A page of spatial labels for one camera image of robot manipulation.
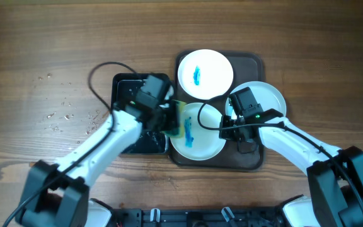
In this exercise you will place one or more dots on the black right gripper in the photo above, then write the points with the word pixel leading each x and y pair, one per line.
pixel 232 133

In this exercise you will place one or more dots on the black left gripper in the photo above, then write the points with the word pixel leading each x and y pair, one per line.
pixel 174 112

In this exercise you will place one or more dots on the green yellow sponge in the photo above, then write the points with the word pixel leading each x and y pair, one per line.
pixel 176 118

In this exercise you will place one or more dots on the white plate with blue stain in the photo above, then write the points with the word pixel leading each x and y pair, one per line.
pixel 204 74

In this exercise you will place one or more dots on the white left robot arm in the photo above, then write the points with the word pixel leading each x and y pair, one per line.
pixel 58 194

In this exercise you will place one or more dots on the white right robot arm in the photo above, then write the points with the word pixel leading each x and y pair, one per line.
pixel 335 175

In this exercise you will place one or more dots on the brown serving tray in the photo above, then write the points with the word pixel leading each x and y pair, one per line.
pixel 247 67

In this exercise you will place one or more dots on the black water basin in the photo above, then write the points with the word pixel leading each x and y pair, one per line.
pixel 126 84

